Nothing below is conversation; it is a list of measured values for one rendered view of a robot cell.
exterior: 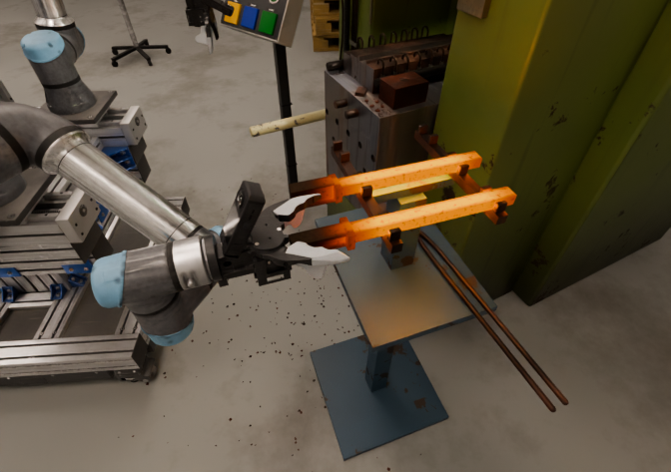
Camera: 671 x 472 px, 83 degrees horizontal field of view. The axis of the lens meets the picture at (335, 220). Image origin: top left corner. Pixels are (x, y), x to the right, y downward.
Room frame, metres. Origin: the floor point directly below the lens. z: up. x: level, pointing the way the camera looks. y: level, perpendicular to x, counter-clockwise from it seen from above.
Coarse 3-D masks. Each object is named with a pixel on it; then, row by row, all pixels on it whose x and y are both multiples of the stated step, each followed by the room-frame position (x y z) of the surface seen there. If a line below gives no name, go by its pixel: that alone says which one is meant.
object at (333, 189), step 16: (432, 160) 0.64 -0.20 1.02; (448, 160) 0.64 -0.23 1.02; (464, 160) 0.64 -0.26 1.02; (480, 160) 0.64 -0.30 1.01; (352, 176) 0.58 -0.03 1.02; (368, 176) 0.58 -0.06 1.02; (384, 176) 0.58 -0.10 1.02; (400, 176) 0.59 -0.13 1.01; (416, 176) 0.60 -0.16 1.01; (432, 176) 0.61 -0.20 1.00; (304, 192) 0.54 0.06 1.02; (320, 192) 0.55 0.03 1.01; (336, 192) 0.54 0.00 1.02; (352, 192) 0.56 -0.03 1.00
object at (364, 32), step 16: (368, 0) 1.47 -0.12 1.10; (384, 0) 1.47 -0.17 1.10; (400, 0) 1.49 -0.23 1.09; (416, 0) 1.53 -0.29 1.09; (432, 0) 1.56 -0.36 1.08; (448, 0) 1.59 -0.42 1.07; (368, 16) 1.46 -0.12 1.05; (384, 16) 1.47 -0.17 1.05; (400, 16) 1.50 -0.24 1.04; (416, 16) 1.53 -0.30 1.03; (432, 16) 1.56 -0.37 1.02; (368, 32) 1.46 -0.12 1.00; (384, 32) 1.47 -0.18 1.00; (400, 32) 1.50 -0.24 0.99; (432, 32) 1.57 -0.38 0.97
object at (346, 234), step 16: (496, 192) 0.54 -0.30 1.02; (512, 192) 0.54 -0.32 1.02; (416, 208) 0.49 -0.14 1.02; (432, 208) 0.49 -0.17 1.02; (448, 208) 0.49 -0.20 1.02; (464, 208) 0.49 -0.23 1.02; (480, 208) 0.51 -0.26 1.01; (336, 224) 0.45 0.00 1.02; (352, 224) 0.45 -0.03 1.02; (368, 224) 0.45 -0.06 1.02; (384, 224) 0.45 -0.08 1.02; (400, 224) 0.46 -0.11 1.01; (416, 224) 0.47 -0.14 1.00; (304, 240) 0.41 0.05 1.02; (320, 240) 0.41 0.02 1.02; (336, 240) 0.43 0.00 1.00; (352, 240) 0.42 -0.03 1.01
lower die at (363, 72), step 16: (368, 48) 1.36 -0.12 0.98; (384, 48) 1.33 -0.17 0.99; (400, 48) 1.30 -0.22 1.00; (432, 48) 1.30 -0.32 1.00; (352, 64) 1.27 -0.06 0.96; (368, 64) 1.19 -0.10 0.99; (384, 64) 1.19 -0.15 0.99; (400, 64) 1.19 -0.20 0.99; (416, 64) 1.22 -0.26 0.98; (432, 64) 1.25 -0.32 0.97; (368, 80) 1.17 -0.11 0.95
